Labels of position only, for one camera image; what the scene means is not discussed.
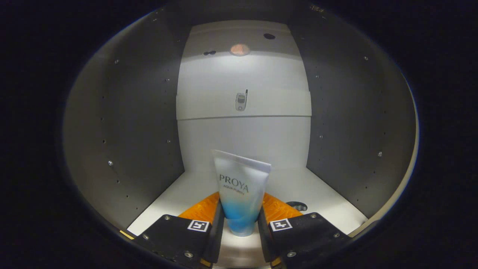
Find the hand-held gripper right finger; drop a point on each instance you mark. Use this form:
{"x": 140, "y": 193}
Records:
{"x": 263, "y": 239}

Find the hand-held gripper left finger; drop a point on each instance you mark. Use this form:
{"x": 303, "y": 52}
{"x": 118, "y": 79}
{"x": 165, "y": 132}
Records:
{"x": 216, "y": 235}

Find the white blue cosmetic tube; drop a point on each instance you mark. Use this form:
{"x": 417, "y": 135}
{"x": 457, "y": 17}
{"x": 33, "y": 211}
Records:
{"x": 239, "y": 179}

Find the white cabinet shelf board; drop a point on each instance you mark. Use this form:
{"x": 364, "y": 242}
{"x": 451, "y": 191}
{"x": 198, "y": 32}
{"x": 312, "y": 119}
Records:
{"x": 276, "y": 104}

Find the round cabinet light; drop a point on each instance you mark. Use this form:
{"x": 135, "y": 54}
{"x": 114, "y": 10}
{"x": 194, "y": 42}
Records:
{"x": 239, "y": 49}

